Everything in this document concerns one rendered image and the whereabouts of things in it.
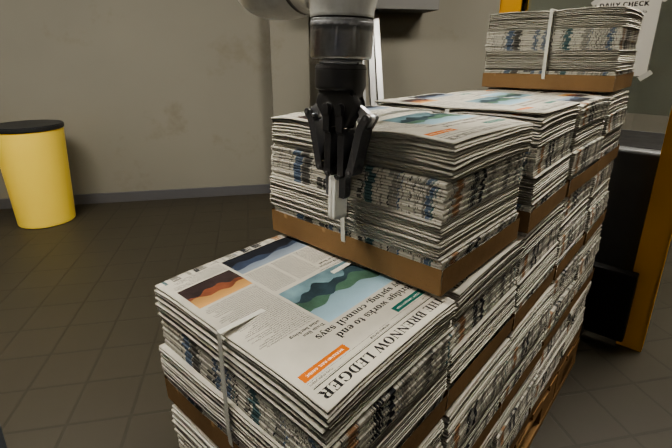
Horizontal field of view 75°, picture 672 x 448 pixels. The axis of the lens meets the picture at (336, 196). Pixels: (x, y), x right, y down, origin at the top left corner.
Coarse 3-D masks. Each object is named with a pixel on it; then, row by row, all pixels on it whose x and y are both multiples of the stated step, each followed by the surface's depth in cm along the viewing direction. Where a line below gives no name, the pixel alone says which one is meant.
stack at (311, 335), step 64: (576, 192) 116; (256, 256) 77; (320, 256) 77; (512, 256) 82; (576, 256) 131; (192, 320) 61; (256, 320) 59; (320, 320) 59; (384, 320) 59; (448, 320) 64; (192, 384) 66; (256, 384) 53; (320, 384) 48; (384, 384) 53; (448, 384) 72; (512, 384) 104
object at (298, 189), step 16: (384, 112) 86; (288, 128) 78; (304, 128) 75; (288, 144) 79; (304, 144) 76; (288, 160) 80; (304, 160) 77; (272, 176) 83; (288, 176) 81; (304, 176) 77; (320, 176) 75; (272, 192) 84; (288, 192) 81; (304, 192) 78; (320, 192) 75; (288, 208) 82; (304, 208) 79; (320, 208) 76; (320, 224) 77
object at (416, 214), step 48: (384, 144) 64; (432, 144) 59; (480, 144) 62; (528, 144) 77; (384, 192) 66; (432, 192) 60; (480, 192) 67; (384, 240) 68; (432, 240) 61; (480, 240) 70
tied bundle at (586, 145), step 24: (504, 96) 118; (528, 96) 118; (552, 96) 118; (576, 96) 117; (600, 96) 120; (576, 120) 101; (600, 120) 118; (576, 144) 104; (600, 144) 121; (576, 168) 106
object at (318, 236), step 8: (272, 216) 86; (280, 216) 84; (288, 216) 83; (280, 224) 85; (288, 224) 83; (296, 224) 81; (304, 224) 80; (312, 224) 78; (288, 232) 84; (296, 232) 82; (304, 232) 80; (312, 232) 79; (320, 232) 77; (328, 232) 76; (304, 240) 81; (312, 240) 79; (320, 240) 78; (328, 240) 76; (328, 248) 77
